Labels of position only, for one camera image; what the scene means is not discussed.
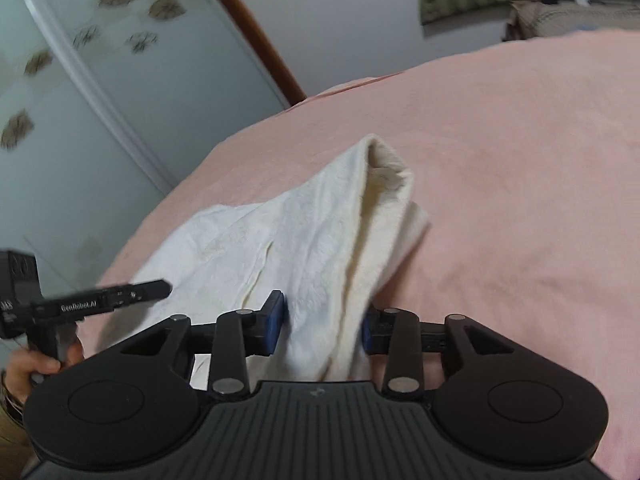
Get beige patterned pillow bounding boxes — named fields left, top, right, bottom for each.
left=503, top=0, right=639, bottom=41

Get brown wooden wardrobe frame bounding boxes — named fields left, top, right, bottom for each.
left=219, top=0, right=307, bottom=105

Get white fleece pants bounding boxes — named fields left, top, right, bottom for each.
left=99, top=136, right=430, bottom=382

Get person's left hand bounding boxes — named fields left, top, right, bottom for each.
left=4, top=339, right=84, bottom=403

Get pink floral bed blanket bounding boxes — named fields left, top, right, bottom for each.
left=102, top=30, right=639, bottom=479

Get white sliding wardrobe door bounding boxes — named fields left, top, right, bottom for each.
left=1, top=0, right=288, bottom=295

